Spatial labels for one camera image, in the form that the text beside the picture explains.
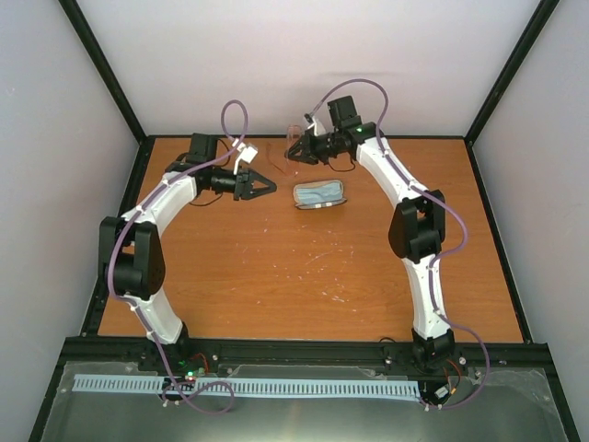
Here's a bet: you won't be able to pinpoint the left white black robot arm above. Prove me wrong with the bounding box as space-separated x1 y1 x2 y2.
98 134 277 371

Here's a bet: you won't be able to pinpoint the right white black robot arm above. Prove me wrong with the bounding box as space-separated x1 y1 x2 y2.
285 96 455 372

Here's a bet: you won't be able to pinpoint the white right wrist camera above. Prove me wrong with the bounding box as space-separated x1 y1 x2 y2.
304 113 326 137

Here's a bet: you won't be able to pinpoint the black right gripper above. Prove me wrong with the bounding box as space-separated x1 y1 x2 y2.
283 130 341 166

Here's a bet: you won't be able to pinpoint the orange tinted sunglasses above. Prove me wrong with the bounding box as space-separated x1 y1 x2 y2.
265 124 303 178

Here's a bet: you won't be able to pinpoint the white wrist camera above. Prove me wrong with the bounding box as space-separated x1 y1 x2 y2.
304 113 326 137
233 142 259 175

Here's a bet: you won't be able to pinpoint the brown plaid glasses case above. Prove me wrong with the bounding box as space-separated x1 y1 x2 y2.
293 179 349 211

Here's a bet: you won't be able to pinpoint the light blue slotted cable duct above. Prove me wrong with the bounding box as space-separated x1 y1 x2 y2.
72 374 421 401

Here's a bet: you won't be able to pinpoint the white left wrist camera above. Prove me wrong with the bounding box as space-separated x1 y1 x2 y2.
233 142 259 175

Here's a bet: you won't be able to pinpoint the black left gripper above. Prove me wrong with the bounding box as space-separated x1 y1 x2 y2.
206 165 274 201

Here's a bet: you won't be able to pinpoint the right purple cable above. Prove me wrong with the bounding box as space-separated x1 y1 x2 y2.
310 78 491 411

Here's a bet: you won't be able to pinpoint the light blue cleaning cloth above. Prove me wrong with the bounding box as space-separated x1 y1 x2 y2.
294 180 344 207

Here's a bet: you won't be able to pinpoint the black aluminium frame rail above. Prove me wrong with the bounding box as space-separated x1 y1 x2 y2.
59 336 553 375

